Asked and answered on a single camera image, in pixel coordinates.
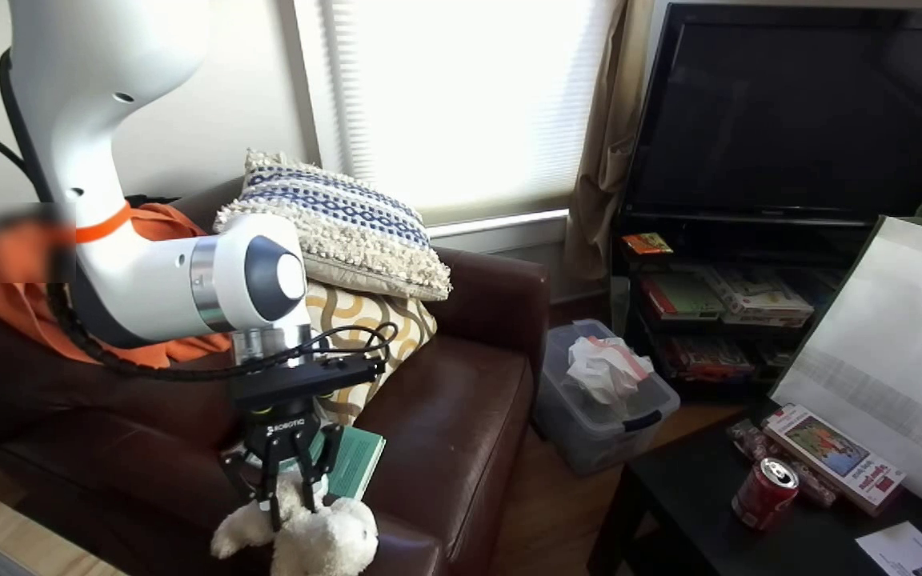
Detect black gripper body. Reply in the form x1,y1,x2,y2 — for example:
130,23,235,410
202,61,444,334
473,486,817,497
232,354,382,459

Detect white teddy bear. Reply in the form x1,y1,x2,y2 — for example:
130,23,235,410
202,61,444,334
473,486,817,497
213,478,378,576

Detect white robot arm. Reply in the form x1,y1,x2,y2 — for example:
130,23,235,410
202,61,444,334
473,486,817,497
0,0,378,506

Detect teal blue book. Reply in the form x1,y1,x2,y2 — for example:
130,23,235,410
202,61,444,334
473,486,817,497
328,424,387,500

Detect yellow wavy pattern pillow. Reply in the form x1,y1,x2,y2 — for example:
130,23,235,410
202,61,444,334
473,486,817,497
304,286,440,424

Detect brown leather couch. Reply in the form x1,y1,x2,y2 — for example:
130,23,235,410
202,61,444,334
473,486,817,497
0,253,547,576

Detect blue white woven pillow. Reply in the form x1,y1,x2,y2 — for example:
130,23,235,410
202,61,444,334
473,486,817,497
215,152,451,299

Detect clear plastic storage bin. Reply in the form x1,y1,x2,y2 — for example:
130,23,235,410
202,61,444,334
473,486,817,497
534,320,680,478

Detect orange cloth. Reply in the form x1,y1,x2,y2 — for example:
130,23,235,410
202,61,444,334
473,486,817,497
0,221,232,367

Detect white window blinds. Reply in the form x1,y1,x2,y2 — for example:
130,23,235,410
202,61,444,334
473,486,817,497
291,0,614,223

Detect black coffee table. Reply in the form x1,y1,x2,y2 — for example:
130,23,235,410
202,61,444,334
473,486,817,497
585,404,922,576

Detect black tv stand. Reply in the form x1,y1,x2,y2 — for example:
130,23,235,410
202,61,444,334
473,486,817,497
612,214,869,404

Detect red soda can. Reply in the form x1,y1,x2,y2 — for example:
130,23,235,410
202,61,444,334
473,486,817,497
730,458,802,532

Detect beige curtain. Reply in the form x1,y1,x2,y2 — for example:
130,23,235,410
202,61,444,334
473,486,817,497
563,0,665,280

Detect small colourful card box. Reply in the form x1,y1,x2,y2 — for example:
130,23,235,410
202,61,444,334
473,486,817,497
765,406,905,515

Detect black flat screen television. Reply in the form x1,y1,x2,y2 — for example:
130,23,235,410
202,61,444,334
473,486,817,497
629,2,922,221

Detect large white cardboard box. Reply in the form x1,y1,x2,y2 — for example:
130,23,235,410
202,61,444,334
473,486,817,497
775,217,922,497

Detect white paper card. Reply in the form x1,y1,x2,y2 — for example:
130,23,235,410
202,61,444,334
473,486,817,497
857,520,922,576

